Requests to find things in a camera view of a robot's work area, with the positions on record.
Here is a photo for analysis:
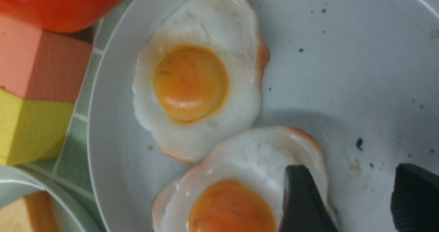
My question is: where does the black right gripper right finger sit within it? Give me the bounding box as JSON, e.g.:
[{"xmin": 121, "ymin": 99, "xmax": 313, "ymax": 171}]
[{"xmin": 390, "ymin": 163, "xmax": 439, "ymax": 232}]

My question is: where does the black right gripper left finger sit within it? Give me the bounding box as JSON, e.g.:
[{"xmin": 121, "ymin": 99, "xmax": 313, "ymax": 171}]
[{"xmin": 278, "ymin": 165, "xmax": 338, "ymax": 232}]

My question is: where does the toast slice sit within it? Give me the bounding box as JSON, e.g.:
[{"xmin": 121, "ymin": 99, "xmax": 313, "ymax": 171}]
[{"xmin": 0, "ymin": 191, "xmax": 61, "ymax": 232}]

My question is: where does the front fried egg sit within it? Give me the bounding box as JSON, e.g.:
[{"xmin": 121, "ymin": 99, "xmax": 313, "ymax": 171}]
[{"xmin": 152, "ymin": 126, "xmax": 335, "ymax": 232}]

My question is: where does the fried egg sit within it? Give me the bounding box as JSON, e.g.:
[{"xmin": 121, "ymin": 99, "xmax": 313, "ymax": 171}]
[
  {"xmin": 133, "ymin": 0, "xmax": 270, "ymax": 163},
  {"xmin": 152, "ymin": 126, "xmax": 335, "ymax": 232}
]

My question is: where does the grey egg plate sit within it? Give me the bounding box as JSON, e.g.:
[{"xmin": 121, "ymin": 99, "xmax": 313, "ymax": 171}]
[{"xmin": 88, "ymin": 0, "xmax": 439, "ymax": 232}]

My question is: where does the back left fried egg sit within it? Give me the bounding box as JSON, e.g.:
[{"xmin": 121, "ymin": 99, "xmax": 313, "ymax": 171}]
[{"xmin": 133, "ymin": 0, "xmax": 270, "ymax": 163}]

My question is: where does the yellow foam cube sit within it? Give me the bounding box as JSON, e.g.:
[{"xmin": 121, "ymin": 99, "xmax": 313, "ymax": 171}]
[{"xmin": 0, "ymin": 89, "xmax": 74, "ymax": 166}]

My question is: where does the green centre plate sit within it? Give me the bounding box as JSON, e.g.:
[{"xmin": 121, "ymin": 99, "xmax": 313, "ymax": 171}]
[{"xmin": 0, "ymin": 166, "xmax": 102, "ymax": 232}]

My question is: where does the salmon foam cube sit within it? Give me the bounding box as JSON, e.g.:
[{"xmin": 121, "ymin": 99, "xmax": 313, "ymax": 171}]
[{"xmin": 0, "ymin": 16, "xmax": 94, "ymax": 102}]

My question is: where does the red tomato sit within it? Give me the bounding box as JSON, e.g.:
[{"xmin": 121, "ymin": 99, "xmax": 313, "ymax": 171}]
[{"xmin": 0, "ymin": 0, "xmax": 122, "ymax": 33}]

